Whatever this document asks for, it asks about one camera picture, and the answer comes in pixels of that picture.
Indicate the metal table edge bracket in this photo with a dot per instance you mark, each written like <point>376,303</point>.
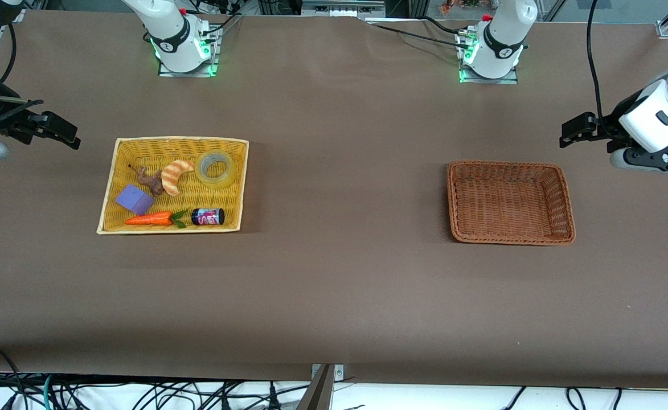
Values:
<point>339,373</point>

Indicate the toy croissant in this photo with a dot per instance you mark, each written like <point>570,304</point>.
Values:
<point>171,179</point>

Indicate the grey metal beam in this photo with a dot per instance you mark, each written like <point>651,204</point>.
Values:
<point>318,396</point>

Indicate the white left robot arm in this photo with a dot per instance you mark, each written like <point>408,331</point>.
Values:
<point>501,34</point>

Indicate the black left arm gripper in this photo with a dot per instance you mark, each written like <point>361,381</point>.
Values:
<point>608,126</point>

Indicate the clear tape roll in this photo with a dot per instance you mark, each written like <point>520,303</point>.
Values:
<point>203,176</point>

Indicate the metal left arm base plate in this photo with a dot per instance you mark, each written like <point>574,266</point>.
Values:
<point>510,77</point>

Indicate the yellow wicker basket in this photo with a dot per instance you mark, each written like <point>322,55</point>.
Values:
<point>220,199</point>

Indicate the brown toy root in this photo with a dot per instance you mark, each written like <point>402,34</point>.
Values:
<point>152,182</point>

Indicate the brown wicker basket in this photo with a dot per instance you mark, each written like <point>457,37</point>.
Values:
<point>510,199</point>

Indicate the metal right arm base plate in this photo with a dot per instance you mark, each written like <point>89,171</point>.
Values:
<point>214,54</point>

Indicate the orange toy carrot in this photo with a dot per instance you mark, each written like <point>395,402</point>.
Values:
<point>148,218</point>

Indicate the purple cube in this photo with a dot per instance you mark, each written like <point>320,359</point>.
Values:
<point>134,199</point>

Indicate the colourful background object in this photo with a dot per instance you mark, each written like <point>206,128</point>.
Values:
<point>450,7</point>

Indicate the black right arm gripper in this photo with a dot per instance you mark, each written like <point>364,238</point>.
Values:
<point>4,121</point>

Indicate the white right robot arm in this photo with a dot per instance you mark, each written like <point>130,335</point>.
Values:
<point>174,40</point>

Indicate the grey metal box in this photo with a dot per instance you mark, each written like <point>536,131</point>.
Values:
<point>339,8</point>

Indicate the small black pink-label jar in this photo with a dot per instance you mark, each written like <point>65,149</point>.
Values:
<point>208,217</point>

